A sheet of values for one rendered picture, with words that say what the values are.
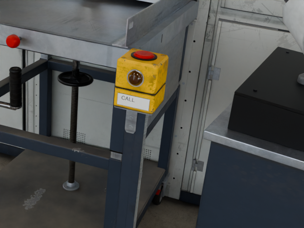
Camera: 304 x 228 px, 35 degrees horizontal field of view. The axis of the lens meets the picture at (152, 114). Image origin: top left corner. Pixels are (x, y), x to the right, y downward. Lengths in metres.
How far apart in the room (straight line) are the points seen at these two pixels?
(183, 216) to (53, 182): 0.55
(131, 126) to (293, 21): 0.36
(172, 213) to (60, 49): 1.02
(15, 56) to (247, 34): 0.96
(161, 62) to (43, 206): 0.94
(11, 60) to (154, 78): 1.30
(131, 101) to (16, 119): 1.35
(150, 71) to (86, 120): 1.20
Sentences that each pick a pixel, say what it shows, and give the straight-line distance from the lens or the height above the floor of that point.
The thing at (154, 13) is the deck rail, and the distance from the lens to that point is 1.30.
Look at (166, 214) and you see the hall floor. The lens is 1.99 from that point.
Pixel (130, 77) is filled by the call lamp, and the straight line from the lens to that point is 0.87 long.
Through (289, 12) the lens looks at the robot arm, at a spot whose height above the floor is 1.02.
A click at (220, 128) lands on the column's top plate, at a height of 0.75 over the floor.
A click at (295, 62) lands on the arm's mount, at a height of 0.84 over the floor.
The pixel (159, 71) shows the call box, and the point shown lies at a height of 0.89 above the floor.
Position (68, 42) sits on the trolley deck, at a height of 0.83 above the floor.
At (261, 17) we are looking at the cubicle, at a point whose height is 0.83.
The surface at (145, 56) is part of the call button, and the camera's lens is 0.88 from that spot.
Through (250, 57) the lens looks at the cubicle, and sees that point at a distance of 1.75.
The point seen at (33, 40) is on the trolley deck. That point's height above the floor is 0.82.
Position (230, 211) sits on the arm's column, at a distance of 1.07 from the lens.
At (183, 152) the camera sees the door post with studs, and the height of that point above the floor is 0.23.
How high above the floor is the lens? 1.18
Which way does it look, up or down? 25 degrees down
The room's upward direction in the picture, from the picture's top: 7 degrees clockwise
